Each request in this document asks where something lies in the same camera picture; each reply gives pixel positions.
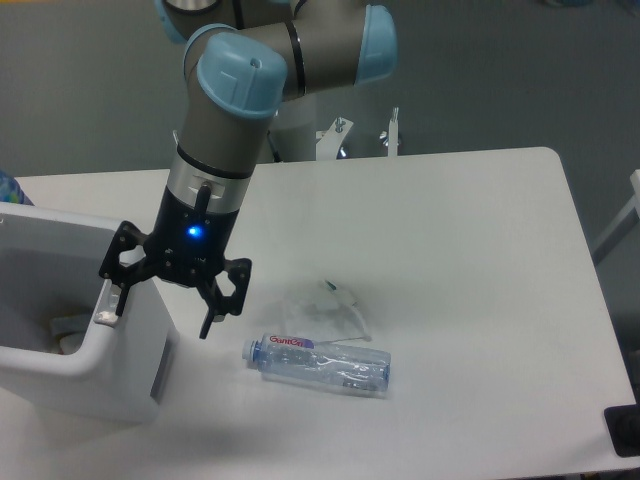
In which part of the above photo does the blue patterned object behind bin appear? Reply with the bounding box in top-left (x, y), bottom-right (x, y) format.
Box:
top-left (0, 170), bottom-right (34, 206)

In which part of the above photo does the black clamp at table edge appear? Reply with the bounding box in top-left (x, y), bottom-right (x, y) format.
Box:
top-left (604, 404), bottom-right (639, 458)

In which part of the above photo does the white pedestal base frame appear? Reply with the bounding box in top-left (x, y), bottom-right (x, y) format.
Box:
top-left (171, 107), bottom-right (404, 162)

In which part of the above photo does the white push-lid trash can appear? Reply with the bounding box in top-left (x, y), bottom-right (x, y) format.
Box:
top-left (1, 203), bottom-right (179, 422)

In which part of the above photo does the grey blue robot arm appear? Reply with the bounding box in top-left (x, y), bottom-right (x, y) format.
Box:
top-left (99, 1), bottom-right (398, 329)

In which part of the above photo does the crumpled clear plastic wrapper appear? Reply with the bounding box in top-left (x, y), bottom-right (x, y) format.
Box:
top-left (274, 279), bottom-right (372, 343)

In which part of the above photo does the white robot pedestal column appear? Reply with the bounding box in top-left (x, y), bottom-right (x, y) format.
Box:
top-left (267, 94), bottom-right (317, 163)

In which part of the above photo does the white frame at right edge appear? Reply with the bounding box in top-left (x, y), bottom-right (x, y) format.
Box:
top-left (591, 169), bottom-right (639, 266)

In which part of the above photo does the clear plastic water bottle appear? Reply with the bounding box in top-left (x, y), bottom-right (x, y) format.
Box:
top-left (242, 334), bottom-right (391, 396)

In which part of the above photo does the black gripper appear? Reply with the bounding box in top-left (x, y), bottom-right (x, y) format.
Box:
top-left (99, 190), bottom-right (252, 339)

